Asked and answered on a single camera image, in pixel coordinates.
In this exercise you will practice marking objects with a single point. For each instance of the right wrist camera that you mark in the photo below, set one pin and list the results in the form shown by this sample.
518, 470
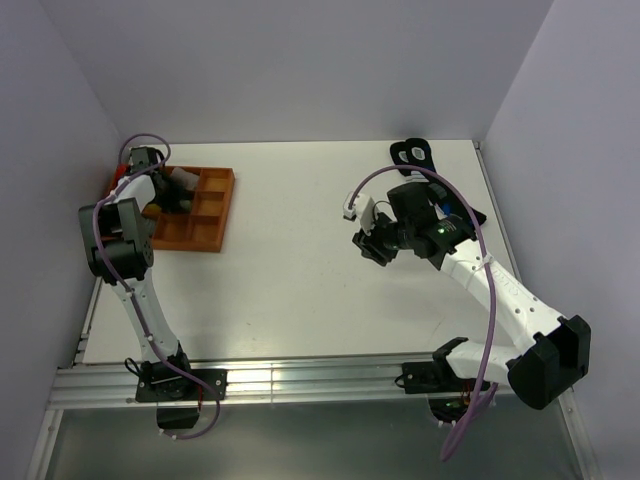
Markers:
362, 208

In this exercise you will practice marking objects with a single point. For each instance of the yellow rolled sock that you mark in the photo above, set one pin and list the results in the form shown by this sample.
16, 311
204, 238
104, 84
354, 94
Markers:
152, 210

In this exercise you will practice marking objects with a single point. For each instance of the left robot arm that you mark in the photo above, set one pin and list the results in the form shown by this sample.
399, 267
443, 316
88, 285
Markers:
118, 249

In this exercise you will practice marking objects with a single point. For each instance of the black patterned sock back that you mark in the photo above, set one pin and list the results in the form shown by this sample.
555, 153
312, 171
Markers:
398, 154

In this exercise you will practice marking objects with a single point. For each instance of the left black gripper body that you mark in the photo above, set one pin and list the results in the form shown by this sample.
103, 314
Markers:
170, 197

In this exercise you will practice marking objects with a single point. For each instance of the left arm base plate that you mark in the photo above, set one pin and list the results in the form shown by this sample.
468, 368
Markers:
158, 383

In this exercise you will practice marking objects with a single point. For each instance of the mauve sock with red stripe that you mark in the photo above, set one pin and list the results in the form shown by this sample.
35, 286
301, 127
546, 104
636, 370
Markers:
185, 179

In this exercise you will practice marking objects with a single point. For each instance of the orange compartment tray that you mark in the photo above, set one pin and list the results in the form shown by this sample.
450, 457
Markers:
200, 230

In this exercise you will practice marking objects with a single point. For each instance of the black patterned sock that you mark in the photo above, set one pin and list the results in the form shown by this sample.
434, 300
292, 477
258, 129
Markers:
398, 154
417, 151

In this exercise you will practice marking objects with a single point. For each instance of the red rolled sock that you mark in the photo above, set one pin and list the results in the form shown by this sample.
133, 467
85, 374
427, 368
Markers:
120, 172

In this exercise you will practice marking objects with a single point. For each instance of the aluminium front rail frame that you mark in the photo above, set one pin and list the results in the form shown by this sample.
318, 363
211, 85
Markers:
264, 381

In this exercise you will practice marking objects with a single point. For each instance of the black patterned sock front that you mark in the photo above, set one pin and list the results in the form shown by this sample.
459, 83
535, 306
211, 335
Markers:
417, 151

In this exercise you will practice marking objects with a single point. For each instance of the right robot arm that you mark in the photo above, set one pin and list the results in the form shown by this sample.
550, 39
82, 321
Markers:
549, 352

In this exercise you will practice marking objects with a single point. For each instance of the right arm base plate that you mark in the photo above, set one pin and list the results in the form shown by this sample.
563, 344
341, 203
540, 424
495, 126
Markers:
431, 377

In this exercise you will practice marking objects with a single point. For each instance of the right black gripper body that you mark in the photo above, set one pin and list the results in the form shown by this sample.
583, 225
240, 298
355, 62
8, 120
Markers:
387, 237

